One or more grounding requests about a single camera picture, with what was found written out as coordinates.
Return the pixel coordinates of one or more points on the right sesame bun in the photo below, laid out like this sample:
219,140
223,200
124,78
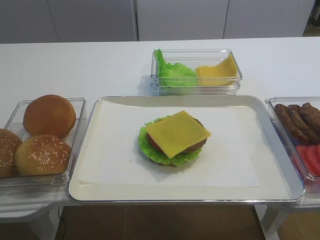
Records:
42,155

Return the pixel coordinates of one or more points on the green lettuce leaf on tray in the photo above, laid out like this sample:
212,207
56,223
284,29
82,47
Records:
160,157

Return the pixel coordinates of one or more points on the clear lettuce cheese container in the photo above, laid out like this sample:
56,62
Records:
194,58

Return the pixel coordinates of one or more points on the right brown patty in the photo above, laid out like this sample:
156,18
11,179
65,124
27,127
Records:
311,116

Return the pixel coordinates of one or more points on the yellow cheese slice stack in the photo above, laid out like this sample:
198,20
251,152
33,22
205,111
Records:
221,74

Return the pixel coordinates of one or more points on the left brown patty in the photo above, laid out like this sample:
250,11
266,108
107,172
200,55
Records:
287,122

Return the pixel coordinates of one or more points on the brown patty on tray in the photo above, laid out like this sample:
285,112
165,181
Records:
195,147

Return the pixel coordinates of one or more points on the white paper liner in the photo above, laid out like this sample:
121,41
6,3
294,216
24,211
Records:
114,157

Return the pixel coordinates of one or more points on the left sesame bun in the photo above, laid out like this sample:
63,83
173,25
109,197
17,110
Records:
9,142

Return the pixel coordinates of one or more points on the sesame bun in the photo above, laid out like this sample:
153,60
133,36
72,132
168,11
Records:
42,155
9,142

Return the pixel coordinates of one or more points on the clear bun container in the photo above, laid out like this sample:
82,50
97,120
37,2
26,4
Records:
40,183

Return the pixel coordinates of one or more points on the green lettuce in container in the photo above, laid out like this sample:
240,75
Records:
174,75

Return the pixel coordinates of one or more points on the right red tomato slice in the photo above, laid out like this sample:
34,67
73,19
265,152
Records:
317,154

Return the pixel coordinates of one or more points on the middle brown patty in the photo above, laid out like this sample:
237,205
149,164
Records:
294,112

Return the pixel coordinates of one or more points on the middle red tomato slice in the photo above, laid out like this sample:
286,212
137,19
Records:
312,159

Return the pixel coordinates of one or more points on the plain smooth bun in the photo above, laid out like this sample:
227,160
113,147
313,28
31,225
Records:
49,115

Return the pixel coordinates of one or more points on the silver metal tray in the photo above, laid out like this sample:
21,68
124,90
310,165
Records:
277,178

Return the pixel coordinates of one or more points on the clear patty tomato container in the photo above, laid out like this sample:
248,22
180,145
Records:
310,183

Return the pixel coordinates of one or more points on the left red tomato slice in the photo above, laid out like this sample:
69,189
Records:
302,151

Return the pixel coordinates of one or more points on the red tomato slice on tray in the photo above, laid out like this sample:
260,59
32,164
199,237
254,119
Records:
154,143

